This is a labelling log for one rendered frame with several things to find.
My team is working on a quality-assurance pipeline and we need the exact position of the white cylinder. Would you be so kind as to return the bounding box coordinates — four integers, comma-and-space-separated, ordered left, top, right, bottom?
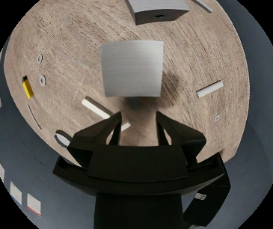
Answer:
196, 80, 223, 98

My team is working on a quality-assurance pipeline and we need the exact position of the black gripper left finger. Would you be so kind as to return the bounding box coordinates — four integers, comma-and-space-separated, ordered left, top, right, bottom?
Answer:
71, 111, 122, 145

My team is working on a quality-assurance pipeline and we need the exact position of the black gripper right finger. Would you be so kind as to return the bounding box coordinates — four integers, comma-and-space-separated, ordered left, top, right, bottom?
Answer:
156, 111, 207, 159

